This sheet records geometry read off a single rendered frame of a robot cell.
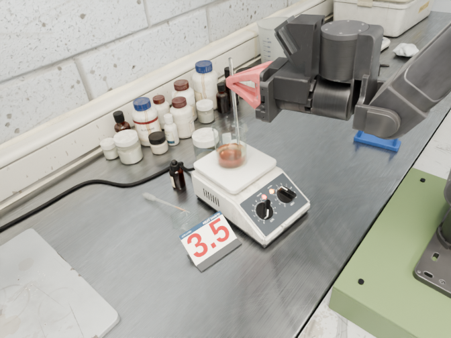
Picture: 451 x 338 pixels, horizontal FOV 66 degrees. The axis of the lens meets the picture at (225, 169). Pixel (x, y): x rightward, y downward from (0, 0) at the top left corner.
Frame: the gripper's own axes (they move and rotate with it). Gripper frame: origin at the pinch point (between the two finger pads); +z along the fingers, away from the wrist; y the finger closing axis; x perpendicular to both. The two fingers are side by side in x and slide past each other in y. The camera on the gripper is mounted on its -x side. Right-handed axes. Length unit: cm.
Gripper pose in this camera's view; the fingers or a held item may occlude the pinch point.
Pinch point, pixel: (231, 82)
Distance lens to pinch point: 59.1
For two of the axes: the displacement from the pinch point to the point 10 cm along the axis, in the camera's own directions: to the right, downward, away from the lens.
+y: -5.2, 5.7, -6.4
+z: -8.5, -2.5, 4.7
